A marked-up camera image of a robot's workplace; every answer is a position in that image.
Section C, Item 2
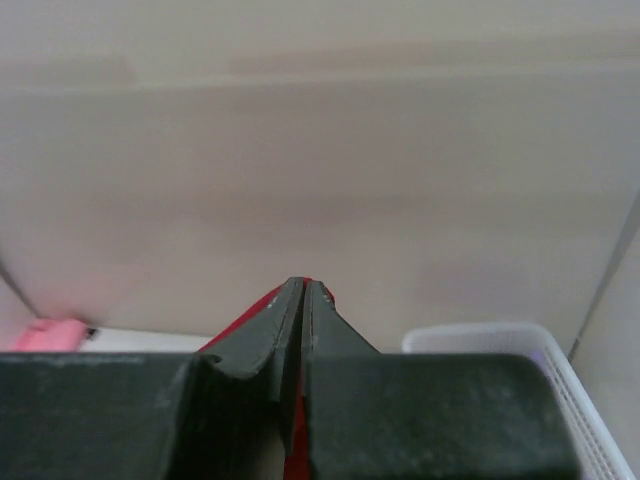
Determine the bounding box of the red t shirt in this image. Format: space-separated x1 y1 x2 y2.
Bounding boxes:
199 277 335 479

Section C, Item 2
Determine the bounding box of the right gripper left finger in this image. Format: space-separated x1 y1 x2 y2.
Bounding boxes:
1 278 304 479

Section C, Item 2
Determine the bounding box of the pink t shirt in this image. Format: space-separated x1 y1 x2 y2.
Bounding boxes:
9 319 87 352

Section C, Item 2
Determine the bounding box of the white plastic basket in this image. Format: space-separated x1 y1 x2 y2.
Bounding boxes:
401 321 635 480

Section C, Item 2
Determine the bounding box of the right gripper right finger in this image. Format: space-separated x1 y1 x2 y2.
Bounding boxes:
302 281 581 479

